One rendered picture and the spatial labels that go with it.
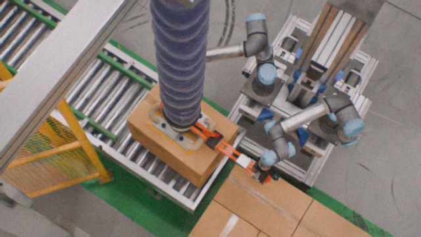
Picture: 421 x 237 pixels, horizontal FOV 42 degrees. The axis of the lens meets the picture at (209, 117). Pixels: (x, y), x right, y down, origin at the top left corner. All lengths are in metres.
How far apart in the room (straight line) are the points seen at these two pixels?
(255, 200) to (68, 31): 2.64
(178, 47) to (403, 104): 3.12
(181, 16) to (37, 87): 0.72
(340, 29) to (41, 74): 1.66
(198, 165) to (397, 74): 2.36
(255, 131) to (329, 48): 1.83
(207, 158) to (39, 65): 2.06
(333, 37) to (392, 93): 2.36
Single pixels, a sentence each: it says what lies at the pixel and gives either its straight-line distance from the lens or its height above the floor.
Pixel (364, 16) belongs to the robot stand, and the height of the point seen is 2.03.
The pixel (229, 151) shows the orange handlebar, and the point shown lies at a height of 1.22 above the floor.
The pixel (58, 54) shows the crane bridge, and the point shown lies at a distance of 1.46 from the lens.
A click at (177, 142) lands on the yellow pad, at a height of 1.10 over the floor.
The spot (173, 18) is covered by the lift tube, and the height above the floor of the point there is 2.60.
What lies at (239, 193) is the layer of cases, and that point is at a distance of 3.88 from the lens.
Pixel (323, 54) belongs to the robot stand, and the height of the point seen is 2.03.
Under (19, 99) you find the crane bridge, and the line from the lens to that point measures 1.44.
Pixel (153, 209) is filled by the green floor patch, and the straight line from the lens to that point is 4.40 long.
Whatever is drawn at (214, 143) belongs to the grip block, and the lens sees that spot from 3.25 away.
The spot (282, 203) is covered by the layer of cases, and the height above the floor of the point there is 0.54.
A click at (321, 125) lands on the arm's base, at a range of 3.55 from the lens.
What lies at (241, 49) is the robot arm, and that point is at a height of 1.62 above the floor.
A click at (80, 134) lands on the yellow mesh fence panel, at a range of 3.31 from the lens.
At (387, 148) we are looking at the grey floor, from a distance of 4.82.
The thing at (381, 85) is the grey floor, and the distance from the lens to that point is 5.00.
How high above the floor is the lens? 4.34
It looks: 71 degrees down
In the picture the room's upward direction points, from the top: 9 degrees clockwise
